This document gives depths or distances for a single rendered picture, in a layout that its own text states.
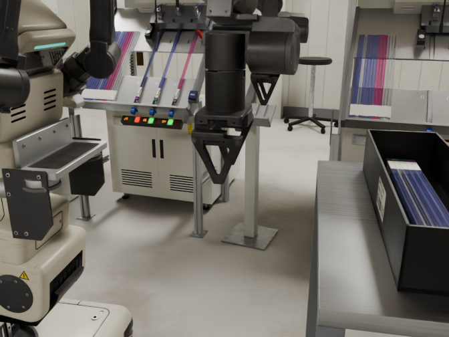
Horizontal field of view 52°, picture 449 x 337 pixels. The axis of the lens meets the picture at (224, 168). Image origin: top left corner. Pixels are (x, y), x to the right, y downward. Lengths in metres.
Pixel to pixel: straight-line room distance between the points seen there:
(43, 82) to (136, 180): 1.94
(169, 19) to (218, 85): 2.14
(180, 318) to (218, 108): 1.45
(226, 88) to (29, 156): 0.57
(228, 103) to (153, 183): 2.35
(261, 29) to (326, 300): 0.40
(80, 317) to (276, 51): 1.20
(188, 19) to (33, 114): 1.71
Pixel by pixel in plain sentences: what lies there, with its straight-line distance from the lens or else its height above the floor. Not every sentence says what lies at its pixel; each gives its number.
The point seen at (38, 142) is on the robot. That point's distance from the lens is 1.10.
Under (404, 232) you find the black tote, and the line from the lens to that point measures 0.73.
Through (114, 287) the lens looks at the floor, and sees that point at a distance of 2.23.
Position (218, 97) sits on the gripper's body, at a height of 1.09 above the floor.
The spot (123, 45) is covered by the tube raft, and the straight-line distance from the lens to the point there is 2.81.
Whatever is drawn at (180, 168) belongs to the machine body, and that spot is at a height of 0.27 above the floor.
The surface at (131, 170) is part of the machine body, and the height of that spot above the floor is 0.23.
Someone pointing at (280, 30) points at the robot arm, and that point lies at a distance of 0.61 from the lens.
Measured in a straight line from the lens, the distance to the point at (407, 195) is 1.01.
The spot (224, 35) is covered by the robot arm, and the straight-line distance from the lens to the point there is 0.62.
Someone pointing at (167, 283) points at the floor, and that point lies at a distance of 2.21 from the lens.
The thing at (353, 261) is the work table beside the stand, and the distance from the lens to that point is 0.83.
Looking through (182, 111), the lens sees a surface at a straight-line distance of 2.40.
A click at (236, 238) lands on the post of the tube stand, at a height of 0.01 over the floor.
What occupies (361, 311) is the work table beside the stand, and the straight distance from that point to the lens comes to 0.71.
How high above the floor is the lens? 1.21
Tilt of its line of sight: 19 degrees down
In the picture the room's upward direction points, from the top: straight up
